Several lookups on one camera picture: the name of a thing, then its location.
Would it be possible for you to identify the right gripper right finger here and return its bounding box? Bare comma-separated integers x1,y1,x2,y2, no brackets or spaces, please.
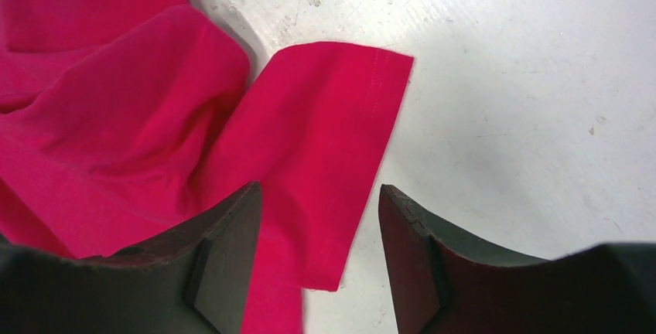
378,185,655,333

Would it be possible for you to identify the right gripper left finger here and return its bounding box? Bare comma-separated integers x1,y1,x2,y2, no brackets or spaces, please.
1,182,262,333

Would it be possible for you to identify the red t-shirt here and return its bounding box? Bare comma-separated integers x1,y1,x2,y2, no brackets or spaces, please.
1,0,413,333

